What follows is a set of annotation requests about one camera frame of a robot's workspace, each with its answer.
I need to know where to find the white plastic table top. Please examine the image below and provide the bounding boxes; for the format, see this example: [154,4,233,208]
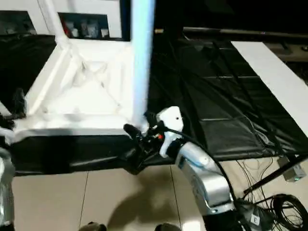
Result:
[13,38,150,145]

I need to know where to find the black work mat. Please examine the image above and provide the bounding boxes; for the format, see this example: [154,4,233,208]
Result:
[0,33,308,176]

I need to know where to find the dark left robot foot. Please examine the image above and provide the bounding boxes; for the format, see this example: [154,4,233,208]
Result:
[79,221,108,231]

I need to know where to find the white glass door cabinet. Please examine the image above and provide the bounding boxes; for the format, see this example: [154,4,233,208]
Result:
[0,0,132,42]

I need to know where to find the dark metal bar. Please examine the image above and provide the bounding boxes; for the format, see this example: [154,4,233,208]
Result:
[182,26,308,41]

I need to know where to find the black device box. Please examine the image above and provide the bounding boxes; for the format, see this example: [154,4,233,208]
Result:
[239,201,267,231]

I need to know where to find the white flat board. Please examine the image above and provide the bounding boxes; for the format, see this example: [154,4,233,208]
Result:
[230,40,308,136]

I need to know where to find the small grey power box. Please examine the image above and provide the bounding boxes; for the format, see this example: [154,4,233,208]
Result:
[278,157,306,183]

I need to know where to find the black right camera cable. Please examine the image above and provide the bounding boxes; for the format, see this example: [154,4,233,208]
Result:
[165,127,245,218]

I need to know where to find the coiled black cables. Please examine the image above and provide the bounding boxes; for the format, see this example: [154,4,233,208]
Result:
[243,154,308,193]

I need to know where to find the black coiled floor cable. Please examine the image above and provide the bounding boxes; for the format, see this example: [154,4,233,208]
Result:
[271,193,308,231]

